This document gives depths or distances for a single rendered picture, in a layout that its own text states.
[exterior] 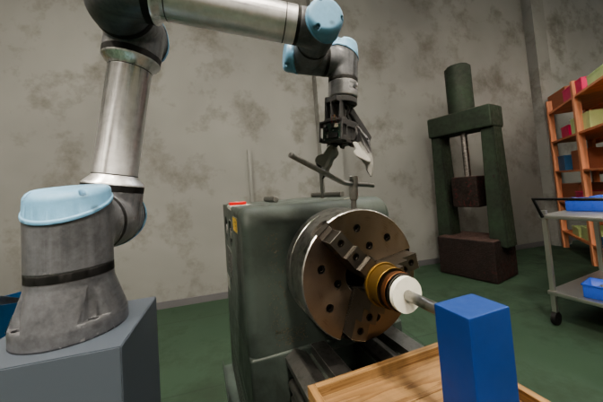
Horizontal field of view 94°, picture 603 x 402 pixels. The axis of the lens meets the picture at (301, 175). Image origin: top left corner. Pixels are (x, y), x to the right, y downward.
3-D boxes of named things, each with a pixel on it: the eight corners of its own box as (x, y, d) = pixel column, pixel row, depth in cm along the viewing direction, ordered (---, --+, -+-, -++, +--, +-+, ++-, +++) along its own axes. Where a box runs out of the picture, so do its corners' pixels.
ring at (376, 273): (355, 262, 62) (380, 273, 53) (390, 256, 65) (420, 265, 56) (359, 305, 61) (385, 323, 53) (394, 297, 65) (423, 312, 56)
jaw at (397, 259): (363, 257, 72) (400, 244, 76) (368, 276, 72) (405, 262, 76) (391, 267, 62) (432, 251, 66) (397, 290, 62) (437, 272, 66)
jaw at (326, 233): (342, 270, 70) (311, 236, 67) (354, 255, 71) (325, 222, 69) (367, 283, 59) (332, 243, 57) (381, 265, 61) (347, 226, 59)
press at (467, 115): (471, 261, 433) (452, 80, 447) (534, 278, 344) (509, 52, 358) (431, 268, 413) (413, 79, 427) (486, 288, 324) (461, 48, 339)
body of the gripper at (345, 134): (318, 145, 70) (318, 98, 71) (338, 150, 76) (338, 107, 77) (343, 141, 65) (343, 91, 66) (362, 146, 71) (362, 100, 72)
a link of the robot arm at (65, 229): (-5, 282, 39) (-6, 184, 39) (57, 259, 52) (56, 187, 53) (94, 270, 41) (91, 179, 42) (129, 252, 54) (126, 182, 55)
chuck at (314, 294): (287, 334, 70) (291, 206, 72) (392, 318, 81) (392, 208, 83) (300, 353, 61) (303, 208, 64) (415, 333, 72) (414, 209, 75)
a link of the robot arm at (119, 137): (47, 254, 50) (91, -29, 55) (90, 240, 65) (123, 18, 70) (120, 257, 53) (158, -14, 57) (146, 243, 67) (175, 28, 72)
